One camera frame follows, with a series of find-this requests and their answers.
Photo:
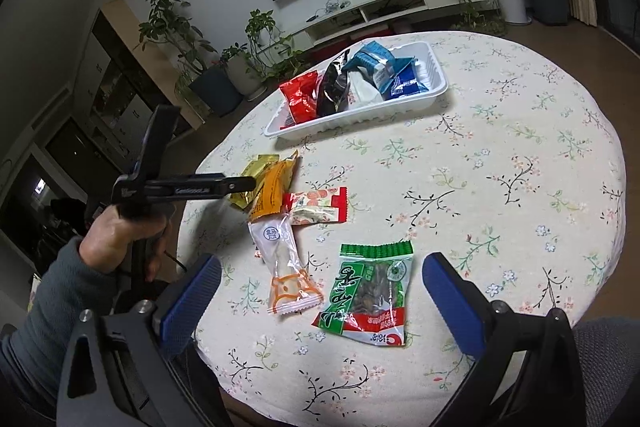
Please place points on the leafy tree in dark-blue pot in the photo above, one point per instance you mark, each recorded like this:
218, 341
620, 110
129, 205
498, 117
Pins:
215, 89

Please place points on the white plastic tray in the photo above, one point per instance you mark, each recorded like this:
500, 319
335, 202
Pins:
430, 77

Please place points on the person's left hand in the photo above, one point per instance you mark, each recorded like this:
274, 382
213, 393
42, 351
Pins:
115, 237

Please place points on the green snack packet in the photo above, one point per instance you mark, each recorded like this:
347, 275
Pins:
370, 292

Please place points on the clear packet with orange print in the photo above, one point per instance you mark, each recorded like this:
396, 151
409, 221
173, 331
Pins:
280, 262

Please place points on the white television cabinet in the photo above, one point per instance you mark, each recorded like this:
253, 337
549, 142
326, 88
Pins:
400, 4

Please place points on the person's left forearm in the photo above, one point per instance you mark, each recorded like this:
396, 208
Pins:
45, 307

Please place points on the floral tablecloth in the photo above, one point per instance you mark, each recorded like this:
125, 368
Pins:
500, 182

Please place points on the orange snack packet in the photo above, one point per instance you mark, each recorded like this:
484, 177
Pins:
272, 192

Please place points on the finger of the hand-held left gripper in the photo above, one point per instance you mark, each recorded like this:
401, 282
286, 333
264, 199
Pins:
240, 184

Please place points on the black snack packet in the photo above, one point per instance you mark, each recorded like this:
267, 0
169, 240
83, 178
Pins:
332, 89

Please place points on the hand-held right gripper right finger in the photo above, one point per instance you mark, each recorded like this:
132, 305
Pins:
452, 302

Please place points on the red and white snack packet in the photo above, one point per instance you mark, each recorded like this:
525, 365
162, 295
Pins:
315, 207

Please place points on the pale blue and white packet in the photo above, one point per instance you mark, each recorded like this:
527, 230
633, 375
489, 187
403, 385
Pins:
392, 72

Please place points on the grey fabric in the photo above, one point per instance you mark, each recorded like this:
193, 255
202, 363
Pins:
610, 357

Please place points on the gold snack packet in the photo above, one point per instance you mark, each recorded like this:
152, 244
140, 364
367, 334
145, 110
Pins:
250, 172

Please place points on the light blue snack packet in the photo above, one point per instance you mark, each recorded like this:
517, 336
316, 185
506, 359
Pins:
367, 57

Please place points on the small plant in grey pot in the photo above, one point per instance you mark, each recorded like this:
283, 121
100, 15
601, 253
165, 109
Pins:
245, 77

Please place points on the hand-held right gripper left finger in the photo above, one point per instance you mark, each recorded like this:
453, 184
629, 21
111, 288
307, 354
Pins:
187, 307

